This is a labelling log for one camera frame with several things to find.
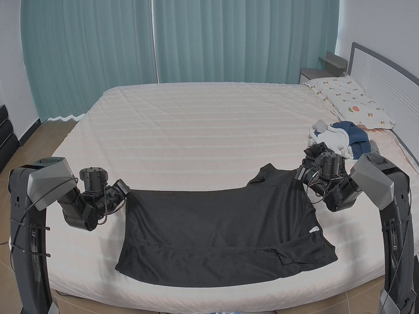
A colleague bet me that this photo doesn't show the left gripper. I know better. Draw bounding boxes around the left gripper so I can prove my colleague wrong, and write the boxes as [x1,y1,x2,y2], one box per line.
[104,179,131,208]

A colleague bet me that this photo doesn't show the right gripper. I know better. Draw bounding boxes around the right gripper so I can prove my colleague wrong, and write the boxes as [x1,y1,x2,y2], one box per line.
[295,166,320,186]

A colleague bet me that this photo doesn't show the black T-shirt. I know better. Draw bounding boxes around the black T-shirt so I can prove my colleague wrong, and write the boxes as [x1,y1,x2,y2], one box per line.
[115,163,338,288]

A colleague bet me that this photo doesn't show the bed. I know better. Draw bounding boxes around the bed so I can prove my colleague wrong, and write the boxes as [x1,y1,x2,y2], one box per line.
[8,42,419,313]

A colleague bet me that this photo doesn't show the black shiny garment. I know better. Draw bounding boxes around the black shiny garment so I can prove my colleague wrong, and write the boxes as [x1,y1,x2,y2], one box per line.
[303,143,332,168]

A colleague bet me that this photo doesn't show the white garment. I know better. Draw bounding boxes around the white garment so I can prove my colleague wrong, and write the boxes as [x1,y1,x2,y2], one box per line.
[308,125,356,160]

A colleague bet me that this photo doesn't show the dark blue garment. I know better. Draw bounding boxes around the dark blue garment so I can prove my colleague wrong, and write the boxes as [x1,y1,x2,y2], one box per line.
[332,121,371,158]

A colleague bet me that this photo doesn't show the white printed pillow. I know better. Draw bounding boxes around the white printed pillow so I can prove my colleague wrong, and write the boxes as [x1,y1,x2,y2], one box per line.
[303,76,395,130]

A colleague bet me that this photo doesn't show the grey bedside table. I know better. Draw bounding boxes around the grey bedside table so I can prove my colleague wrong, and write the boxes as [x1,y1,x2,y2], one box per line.
[301,52,348,85]

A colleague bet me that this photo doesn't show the black chest of drawers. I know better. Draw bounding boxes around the black chest of drawers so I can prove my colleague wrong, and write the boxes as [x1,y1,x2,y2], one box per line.
[0,104,19,173]

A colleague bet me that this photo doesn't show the black cable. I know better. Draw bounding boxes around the black cable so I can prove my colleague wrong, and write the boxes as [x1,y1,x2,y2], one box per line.
[10,177,79,258]
[96,198,127,225]
[308,183,325,205]
[381,205,413,307]

